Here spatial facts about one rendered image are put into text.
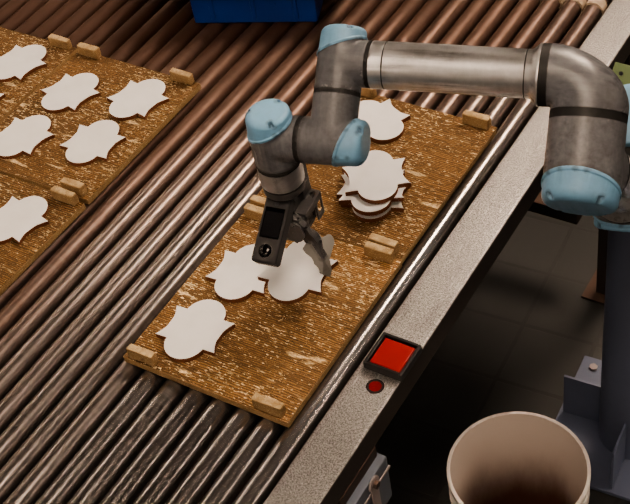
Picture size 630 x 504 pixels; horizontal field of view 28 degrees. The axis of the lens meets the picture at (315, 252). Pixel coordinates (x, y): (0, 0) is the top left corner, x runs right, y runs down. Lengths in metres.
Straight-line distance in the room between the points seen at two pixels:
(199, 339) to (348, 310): 0.27
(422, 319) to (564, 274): 1.36
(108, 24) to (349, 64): 1.24
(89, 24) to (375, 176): 0.99
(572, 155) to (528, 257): 1.76
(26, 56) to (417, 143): 0.99
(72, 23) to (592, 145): 1.64
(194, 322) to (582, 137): 0.80
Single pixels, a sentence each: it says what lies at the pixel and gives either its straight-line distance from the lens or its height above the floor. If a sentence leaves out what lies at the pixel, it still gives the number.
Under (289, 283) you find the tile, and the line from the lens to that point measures 2.19.
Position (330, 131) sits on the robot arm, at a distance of 1.95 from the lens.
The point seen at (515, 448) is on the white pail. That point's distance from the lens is 2.88.
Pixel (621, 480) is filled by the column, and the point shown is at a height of 0.01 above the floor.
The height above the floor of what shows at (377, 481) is 0.83.
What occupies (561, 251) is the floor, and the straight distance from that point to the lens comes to 3.63.
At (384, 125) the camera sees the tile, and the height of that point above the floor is 0.95.
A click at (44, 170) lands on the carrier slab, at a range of 2.71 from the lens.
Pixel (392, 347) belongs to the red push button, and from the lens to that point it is 2.19.
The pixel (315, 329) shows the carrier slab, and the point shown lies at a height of 0.94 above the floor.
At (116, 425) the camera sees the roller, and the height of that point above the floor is 0.91.
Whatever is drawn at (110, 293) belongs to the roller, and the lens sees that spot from 2.42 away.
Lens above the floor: 2.60
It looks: 45 degrees down
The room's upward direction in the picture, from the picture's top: 11 degrees counter-clockwise
